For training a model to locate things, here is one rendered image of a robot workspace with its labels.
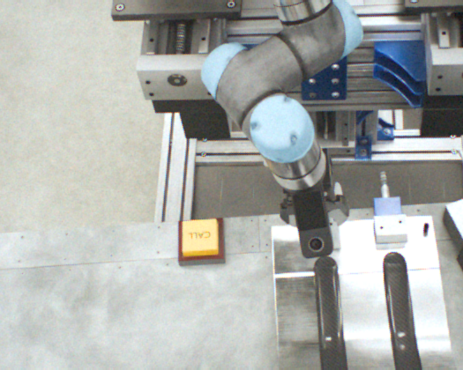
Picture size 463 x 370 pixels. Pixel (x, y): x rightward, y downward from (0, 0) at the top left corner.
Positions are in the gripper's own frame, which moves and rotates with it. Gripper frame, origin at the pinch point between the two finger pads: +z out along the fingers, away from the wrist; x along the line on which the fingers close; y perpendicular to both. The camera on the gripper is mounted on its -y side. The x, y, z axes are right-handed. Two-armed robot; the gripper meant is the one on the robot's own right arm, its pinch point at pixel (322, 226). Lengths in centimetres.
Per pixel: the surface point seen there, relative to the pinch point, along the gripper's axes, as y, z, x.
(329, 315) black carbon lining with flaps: -13.3, 4.2, 0.6
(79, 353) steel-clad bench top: -14.7, 5.9, 42.7
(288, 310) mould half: -12.1, 2.9, 6.7
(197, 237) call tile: 3.6, 7.7, 22.4
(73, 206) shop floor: 47, 91, 80
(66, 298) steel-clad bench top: -4.7, 6.9, 45.6
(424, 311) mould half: -13.8, 5.8, -13.9
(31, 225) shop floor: 42, 88, 91
